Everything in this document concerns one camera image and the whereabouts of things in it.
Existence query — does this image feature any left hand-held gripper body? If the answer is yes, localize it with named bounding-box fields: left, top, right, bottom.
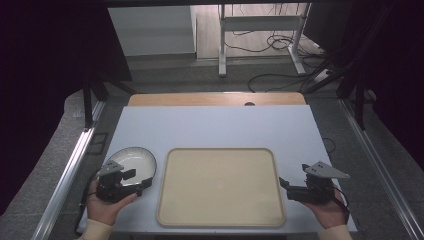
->
left=95, top=159, right=144, bottom=204

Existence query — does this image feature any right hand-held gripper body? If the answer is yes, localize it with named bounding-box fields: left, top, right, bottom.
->
left=285, top=160, right=352, bottom=205

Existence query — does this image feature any white bowl with dark rim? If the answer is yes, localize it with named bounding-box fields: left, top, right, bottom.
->
left=99, top=146, right=158, bottom=188

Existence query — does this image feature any person's left hand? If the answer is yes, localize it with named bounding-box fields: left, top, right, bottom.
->
left=86, top=179, right=138, bottom=227

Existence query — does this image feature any person's right hand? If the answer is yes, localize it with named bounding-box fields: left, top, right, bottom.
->
left=300, top=189, right=348, bottom=230

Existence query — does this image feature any beige rectangular tray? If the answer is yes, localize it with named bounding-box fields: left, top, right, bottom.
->
left=156, top=147, right=287, bottom=229

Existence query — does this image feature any black metal stand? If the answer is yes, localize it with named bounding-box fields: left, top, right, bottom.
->
left=335, top=66, right=378, bottom=132
left=82, top=74, right=138, bottom=130

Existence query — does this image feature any white power strip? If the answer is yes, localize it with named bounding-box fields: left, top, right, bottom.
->
left=312, top=68, right=332, bottom=84

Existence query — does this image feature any dark curtain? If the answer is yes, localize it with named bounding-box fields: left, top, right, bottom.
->
left=0, top=0, right=134, bottom=216
left=303, top=0, right=424, bottom=172

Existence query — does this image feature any white cabinet panel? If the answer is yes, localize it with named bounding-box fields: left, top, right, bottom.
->
left=107, top=5, right=198, bottom=58

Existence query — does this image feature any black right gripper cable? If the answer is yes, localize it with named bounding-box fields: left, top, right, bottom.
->
left=331, top=185, right=352, bottom=225

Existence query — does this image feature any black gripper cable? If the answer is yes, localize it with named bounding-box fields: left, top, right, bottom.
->
left=331, top=185, right=352, bottom=225
left=73, top=169, right=102, bottom=236

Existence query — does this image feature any thin black cable loop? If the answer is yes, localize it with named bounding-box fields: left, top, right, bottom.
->
left=321, top=136, right=338, bottom=157

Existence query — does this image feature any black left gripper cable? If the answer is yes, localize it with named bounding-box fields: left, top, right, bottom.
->
left=73, top=169, right=102, bottom=236

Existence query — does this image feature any aluminium floor rail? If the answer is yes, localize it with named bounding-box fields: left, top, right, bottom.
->
left=30, top=99, right=107, bottom=240
left=337, top=98, right=424, bottom=240

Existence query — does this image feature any black floor cable bundle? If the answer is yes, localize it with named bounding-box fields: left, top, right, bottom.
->
left=222, top=3, right=338, bottom=94

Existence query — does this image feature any white metal desk frame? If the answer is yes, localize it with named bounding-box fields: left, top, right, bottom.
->
left=217, top=3, right=313, bottom=78

